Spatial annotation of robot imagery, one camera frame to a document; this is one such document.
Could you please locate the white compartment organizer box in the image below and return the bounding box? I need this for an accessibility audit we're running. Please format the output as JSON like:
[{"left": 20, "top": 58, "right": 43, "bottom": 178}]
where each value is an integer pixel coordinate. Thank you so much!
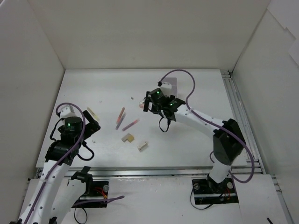
[{"left": 162, "top": 77, "right": 178, "bottom": 97}]

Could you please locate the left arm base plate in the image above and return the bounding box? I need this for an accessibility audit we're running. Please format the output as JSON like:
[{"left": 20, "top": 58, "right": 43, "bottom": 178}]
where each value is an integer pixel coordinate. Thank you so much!
[{"left": 72, "top": 180, "right": 109, "bottom": 209}]

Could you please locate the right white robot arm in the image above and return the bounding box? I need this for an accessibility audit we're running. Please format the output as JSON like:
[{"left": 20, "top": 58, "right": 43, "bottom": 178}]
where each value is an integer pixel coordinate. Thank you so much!
[{"left": 143, "top": 88, "right": 246, "bottom": 192}]

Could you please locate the pink correction tape dispenser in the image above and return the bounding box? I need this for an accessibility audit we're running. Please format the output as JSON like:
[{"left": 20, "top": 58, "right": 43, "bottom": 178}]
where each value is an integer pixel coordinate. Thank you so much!
[{"left": 139, "top": 101, "right": 144, "bottom": 108}]

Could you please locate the cream white eraser block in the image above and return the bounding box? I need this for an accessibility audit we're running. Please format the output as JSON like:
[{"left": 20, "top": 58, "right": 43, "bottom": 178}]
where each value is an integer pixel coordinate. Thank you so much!
[{"left": 137, "top": 141, "right": 148, "bottom": 152}]

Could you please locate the aluminium frame rail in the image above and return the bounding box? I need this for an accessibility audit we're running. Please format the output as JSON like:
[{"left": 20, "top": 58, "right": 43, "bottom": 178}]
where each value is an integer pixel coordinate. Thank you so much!
[{"left": 22, "top": 70, "right": 292, "bottom": 224}]

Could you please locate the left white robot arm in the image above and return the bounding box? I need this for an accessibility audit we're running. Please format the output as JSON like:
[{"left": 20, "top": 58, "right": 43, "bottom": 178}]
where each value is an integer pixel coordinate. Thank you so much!
[{"left": 16, "top": 110, "right": 100, "bottom": 224}]

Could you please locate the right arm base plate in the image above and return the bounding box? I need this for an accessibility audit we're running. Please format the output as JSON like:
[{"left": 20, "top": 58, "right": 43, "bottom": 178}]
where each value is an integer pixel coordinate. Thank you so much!
[{"left": 191, "top": 178, "right": 239, "bottom": 207}]

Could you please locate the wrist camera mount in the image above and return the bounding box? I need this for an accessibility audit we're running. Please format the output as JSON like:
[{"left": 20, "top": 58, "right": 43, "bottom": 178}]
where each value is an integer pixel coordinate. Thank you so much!
[
  {"left": 158, "top": 81, "right": 172, "bottom": 97},
  {"left": 59, "top": 105, "right": 75, "bottom": 119}
]

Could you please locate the pink highlighter pen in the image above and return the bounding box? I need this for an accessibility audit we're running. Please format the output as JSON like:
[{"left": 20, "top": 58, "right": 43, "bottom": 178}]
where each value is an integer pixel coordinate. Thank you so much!
[{"left": 122, "top": 119, "right": 139, "bottom": 132}]

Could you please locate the yellow highlighter pen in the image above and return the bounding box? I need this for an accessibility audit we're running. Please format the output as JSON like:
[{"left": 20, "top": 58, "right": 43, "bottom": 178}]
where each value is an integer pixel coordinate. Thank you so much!
[{"left": 87, "top": 107, "right": 100, "bottom": 121}]

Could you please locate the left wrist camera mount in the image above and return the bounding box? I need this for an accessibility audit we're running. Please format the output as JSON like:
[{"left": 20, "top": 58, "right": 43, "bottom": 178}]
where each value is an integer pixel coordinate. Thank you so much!
[{"left": 59, "top": 105, "right": 75, "bottom": 119}]

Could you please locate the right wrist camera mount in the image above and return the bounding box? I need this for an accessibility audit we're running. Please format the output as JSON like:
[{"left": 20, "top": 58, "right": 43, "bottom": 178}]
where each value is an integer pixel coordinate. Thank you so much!
[{"left": 158, "top": 81, "right": 172, "bottom": 97}]

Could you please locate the purple highlighter pen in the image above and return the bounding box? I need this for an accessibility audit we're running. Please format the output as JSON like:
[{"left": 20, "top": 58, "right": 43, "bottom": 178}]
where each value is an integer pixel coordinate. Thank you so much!
[{"left": 115, "top": 112, "right": 126, "bottom": 130}]

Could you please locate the tan L-shaped eraser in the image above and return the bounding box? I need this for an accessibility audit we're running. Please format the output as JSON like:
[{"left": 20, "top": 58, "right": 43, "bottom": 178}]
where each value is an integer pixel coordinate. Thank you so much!
[{"left": 121, "top": 133, "right": 135, "bottom": 143}]

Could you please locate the orange highlighter pen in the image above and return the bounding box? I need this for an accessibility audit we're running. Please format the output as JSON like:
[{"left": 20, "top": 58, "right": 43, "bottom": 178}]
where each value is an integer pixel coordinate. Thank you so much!
[{"left": 116, "top": 107, "right": 125, "bottom": 124}]

